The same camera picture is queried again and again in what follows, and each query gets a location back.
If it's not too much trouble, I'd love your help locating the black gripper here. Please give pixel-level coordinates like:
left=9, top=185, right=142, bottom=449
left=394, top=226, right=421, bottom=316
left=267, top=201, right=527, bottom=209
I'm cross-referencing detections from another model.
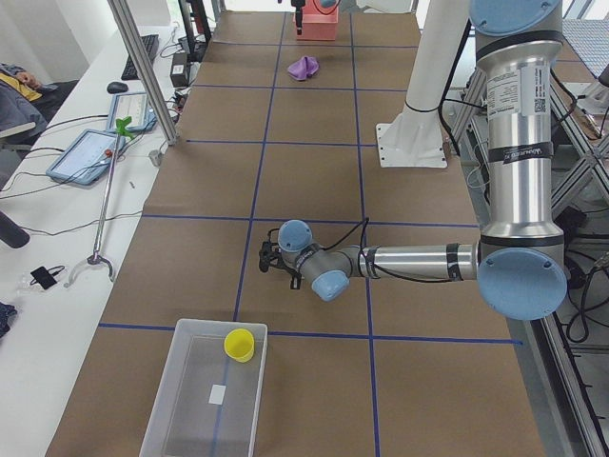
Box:
left=276, top=254, right=303, bottom=290

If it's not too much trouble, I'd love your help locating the purple cloth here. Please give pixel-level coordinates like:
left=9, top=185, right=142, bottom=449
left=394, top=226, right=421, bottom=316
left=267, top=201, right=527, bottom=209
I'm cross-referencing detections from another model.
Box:
left=287, top=55, right=320, bottom=82

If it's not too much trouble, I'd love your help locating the yellow plastic cup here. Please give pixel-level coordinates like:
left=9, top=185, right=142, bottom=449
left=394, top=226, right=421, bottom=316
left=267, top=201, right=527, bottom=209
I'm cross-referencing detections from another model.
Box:
left=224, top=328, right=255, bottom=363

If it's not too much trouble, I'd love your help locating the pink plastic bin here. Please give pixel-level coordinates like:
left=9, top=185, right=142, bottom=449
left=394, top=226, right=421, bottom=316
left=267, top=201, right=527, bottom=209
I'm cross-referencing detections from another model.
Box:
left=292, top=0, right=340, bottom=41

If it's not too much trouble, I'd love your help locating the black power adapter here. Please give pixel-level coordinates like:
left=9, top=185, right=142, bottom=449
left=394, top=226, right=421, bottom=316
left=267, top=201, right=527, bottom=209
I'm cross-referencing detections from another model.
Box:
left=169, top=51, right=190, bottom=88

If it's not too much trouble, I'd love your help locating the black keyboard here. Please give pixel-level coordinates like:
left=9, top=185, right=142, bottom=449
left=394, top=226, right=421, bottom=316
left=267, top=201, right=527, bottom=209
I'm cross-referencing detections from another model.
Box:
left=120, top=33, right=161, bottom=81

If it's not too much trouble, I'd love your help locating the small metal cylinder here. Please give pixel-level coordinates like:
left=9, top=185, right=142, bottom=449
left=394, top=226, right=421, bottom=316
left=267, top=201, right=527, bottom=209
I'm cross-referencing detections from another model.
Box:
left=148, top=150, right=163, bottom=167

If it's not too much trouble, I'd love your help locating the far blue teach pendant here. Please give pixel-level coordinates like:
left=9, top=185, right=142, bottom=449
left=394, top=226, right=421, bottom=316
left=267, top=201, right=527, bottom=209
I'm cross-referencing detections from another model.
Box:
left=105, top=91, right=156, bottom=133

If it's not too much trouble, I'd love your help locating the blue teach pendant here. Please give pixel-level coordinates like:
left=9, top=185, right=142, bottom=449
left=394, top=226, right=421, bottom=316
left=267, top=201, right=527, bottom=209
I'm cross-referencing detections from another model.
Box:
left=105, top=91, right=156, bottom=133
left=46, top=129, right=126, bottom=186

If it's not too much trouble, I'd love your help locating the black computer mouse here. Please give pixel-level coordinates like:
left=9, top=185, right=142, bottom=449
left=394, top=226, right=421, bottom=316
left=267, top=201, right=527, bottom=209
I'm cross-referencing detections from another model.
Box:
left=107, top=81, right=128, bottom=94

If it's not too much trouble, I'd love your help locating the near blue teach pendant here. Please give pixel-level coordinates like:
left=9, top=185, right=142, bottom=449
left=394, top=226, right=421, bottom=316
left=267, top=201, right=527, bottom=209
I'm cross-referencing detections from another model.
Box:
left=46, top=129, right=126, bottom=186

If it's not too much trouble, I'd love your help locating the aluminium frame post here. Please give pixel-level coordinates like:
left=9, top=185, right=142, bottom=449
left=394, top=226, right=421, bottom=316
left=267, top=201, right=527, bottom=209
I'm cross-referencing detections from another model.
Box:
left=108, top=0, right=178, bottom=146

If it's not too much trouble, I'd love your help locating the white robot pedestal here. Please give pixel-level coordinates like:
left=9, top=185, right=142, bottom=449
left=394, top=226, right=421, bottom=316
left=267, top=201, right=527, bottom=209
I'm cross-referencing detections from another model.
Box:
left=376, top=0, right=470, bottom=168

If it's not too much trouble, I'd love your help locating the green handled reacher grabber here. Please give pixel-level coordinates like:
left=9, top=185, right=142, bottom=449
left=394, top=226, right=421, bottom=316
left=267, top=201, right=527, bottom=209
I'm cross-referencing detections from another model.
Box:
left=63, top=116, right=133, bottom=288

